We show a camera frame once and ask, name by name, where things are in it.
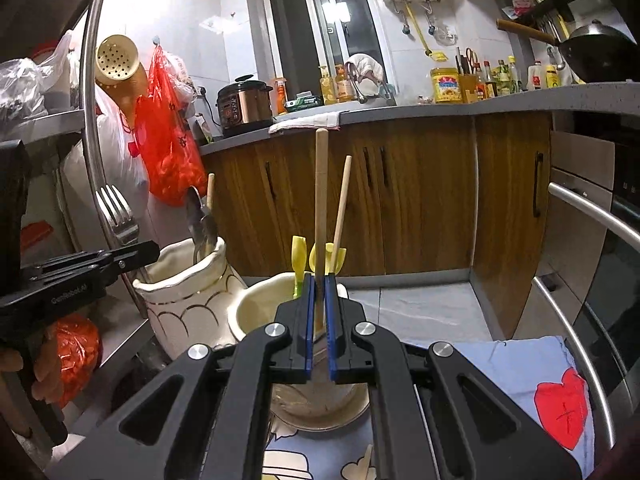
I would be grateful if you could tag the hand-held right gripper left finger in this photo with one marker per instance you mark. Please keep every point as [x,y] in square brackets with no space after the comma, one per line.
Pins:
[309,320]

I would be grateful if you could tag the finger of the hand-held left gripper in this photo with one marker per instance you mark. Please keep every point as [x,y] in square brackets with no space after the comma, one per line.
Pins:
[125,257]

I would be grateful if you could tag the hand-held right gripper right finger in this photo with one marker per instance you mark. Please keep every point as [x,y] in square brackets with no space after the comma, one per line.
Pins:
[330,320]

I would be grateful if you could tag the silver fork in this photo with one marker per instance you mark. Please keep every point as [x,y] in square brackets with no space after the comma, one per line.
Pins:
[117,215]

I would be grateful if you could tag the yellow plastic spoon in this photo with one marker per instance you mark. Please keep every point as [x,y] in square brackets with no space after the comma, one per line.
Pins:
[335,256]
[315,259]
[298,255]

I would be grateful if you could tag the white ceramic utensil holder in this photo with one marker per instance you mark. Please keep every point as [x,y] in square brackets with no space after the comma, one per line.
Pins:
[190,305]

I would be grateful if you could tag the silver spoon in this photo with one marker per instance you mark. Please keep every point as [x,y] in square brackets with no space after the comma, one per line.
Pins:
[195,210]

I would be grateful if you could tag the person's left hand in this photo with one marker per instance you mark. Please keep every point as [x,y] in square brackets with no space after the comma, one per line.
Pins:
[47,370]

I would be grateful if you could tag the crumpled red plastic bag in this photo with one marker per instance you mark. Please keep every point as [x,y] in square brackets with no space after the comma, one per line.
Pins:
[75,350]

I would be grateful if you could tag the hanging red plastic bag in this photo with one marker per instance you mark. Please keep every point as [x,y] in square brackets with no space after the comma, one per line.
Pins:
[170,160]

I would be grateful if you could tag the clear plastic bag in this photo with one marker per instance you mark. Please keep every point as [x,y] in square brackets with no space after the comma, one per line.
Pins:
[25,85]

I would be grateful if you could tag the stainless steel rack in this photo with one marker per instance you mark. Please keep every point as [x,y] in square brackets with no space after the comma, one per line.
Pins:
[92,110]

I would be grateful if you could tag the small carton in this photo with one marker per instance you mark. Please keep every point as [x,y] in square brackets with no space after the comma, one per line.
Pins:
[202,130]

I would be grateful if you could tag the wooden kitchen cabinet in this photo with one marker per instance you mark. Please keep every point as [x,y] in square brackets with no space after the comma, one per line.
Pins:
[425,200]

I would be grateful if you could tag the blue printed cloth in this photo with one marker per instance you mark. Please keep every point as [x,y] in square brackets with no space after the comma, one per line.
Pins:
[490,375]

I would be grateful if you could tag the yellow perforated plastic scoop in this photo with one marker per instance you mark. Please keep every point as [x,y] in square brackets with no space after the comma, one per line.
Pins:
[117,65]

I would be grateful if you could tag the brown electric pressure cooker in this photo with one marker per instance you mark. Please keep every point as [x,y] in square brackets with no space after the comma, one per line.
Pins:
[245,105]

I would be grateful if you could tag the white towel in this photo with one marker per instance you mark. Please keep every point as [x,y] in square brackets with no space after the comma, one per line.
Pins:
[305,121]

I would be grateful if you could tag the green box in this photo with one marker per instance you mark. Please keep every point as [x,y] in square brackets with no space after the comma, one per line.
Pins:
[302,101]

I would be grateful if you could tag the small yellow oil bottle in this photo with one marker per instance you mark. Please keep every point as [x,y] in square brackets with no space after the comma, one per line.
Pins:
[327,87]

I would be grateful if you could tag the small orange oil bottle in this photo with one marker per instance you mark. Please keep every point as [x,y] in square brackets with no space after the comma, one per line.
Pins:
[343,85]

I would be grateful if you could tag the faucet with white cloth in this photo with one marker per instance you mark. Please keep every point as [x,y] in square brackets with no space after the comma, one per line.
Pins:
[367,75]

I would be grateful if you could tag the large yellow oil bottle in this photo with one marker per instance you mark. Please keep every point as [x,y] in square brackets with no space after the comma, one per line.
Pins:
[445,87]

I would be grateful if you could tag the wooden knife block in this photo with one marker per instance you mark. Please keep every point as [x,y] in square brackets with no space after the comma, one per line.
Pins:
[467,87]

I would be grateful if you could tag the grey kitchen countertop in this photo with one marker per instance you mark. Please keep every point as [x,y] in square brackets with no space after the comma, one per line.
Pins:
[500,105]

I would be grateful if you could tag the stainless built-in oven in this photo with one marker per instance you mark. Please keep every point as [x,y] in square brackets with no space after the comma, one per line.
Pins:
[600,260]

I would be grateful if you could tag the row of sauce bottles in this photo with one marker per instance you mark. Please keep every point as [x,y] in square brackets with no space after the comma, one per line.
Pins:
[505,82]

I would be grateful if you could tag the kitchen window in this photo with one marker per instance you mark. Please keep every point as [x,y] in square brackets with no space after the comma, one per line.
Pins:
[320,25]

